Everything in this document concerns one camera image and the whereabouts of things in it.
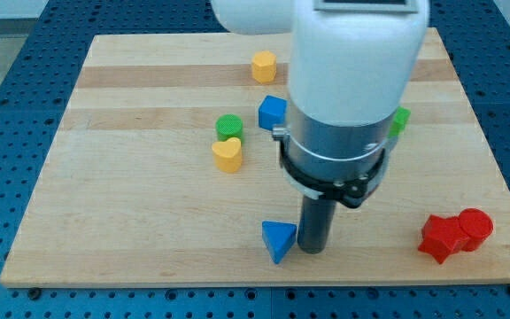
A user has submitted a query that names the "blue cube block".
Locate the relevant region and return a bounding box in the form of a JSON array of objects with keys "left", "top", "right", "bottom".
[{"left": 258, "top": 95, "right": 287, "bottom": 130}]

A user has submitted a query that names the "green block behind arm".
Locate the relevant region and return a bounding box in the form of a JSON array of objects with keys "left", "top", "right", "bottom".
[{"left": 388, "top": 106, "right": 411, "bottom": 138}]

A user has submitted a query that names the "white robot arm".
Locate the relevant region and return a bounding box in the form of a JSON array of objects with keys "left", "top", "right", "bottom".
[{"left": 211, "top": 0, "right": 430, "bottom": 182}]

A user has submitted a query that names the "blue triangle block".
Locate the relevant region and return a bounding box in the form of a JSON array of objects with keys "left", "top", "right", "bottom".
[{"left": 262, "top": 221, "right": 297, "bottom": 264}]

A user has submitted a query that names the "yellow heart block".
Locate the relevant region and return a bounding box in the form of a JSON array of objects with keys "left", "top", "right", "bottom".
[{"left": 212, "top": 137, "right": 243, "bottom": 173}]

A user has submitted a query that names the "green cylinder block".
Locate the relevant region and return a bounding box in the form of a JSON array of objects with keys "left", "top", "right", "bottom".
[{"left": 215, "top": 113, "right": 243, "bottom": 142}]

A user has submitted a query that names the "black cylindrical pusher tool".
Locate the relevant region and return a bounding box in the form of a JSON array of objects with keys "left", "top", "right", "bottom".
[{"left": 297, "top": 197, "right": 336, "bottom": 254}]

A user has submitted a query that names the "wooden board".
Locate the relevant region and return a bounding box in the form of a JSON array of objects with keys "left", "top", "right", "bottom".
[{"left": 0, "top": 28, "right": 510, "bottom": 288}]

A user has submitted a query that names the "yellow hexagon block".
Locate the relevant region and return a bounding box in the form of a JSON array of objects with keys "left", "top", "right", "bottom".
[{"left": 251, "top": 51, "right": 277, "bottom": 83}]

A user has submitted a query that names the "red star block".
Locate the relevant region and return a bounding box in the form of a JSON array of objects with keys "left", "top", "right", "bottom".
[{"left": 417, "top": 214, "right": 470, "bottom": 264}]

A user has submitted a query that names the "red cylinder block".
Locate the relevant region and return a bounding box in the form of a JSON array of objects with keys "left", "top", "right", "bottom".
[{"left": 459, "top": 208, "right": 494, "bottom": 252}]

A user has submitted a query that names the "black clamp ring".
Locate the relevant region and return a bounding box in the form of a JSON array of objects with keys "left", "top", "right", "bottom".
[{"left": 271, "top": 126, "right": 390, "bottom": 210}]

